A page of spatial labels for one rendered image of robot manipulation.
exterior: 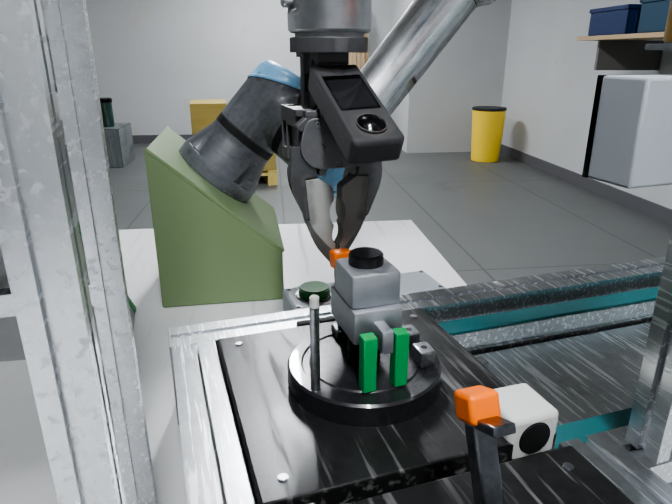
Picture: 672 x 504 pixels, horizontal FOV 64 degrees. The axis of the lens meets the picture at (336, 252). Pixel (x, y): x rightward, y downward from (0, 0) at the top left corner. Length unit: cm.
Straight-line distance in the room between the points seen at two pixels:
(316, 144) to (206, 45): 806
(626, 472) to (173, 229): 68
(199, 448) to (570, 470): 28
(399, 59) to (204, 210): 39
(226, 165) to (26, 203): 76
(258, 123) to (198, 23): 764
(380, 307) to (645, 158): 22
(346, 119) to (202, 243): 50
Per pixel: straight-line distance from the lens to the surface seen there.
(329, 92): 47
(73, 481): 24
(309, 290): 69
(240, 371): 54
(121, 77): 877
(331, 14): 49
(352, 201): 53
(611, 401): 65
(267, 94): 94
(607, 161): 42
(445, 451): 45
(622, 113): 41
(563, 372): 68
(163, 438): 65
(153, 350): 82
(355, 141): 42
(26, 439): 71
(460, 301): 71
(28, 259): 20
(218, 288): 92
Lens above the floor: 125
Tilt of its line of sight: 20 degrees down
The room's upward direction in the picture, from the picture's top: straight up
